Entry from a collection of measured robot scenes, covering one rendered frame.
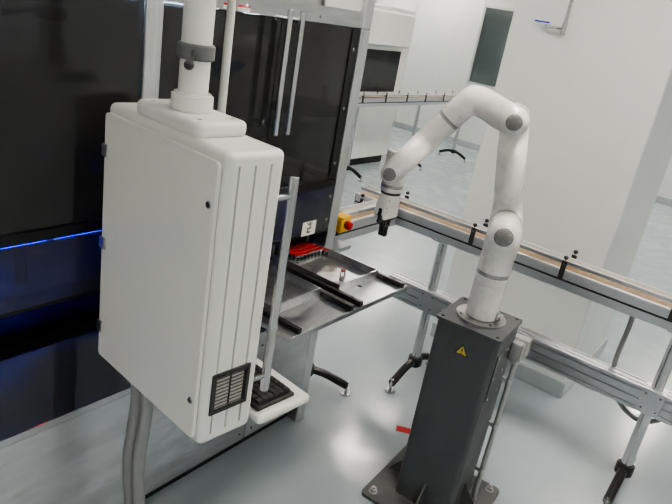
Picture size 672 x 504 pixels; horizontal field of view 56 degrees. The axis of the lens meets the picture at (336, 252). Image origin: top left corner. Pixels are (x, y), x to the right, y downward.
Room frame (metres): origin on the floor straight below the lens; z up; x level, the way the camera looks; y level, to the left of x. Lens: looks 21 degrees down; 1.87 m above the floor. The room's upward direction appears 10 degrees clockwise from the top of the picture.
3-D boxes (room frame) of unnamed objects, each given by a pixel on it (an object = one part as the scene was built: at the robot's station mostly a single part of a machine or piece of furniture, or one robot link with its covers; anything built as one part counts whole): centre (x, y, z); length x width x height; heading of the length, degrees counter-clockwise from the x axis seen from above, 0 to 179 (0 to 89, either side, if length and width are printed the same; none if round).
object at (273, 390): (1.63, 0.24, 0.82); 0.40 x 0.14 x 0.02; 50
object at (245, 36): (1.97, 0.44, 1.51); 0.47 x 0.01 x 0.59; 145
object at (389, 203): (2.29, -0.16, 1.21); 0.10 x 0.08 x 0.11; 145
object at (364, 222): (2.94, -0.04, 0.92); 0.69 x 0.16 x 0.16; 145
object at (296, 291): (2.08, 0.24, 0.90); 0.34 x 0.26 x 0.04; 55
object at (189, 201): (1.49, 0.39, 1.19); 0.50 x 0.19 x 0.78; 50
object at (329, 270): (2.34, 0.03, 0.90); 0.34 x 0.26 x 0.04; 56
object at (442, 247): (3.11, -0.54, 0.46); 0.09 x 0.09 x 0.77; 55
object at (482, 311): (2.19, -0.59, 0.95); 0.19 x 0.19 x 0.18
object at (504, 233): (2.16, -0.58, 1.16); 0.19 x 0.12 x 0.24; 167
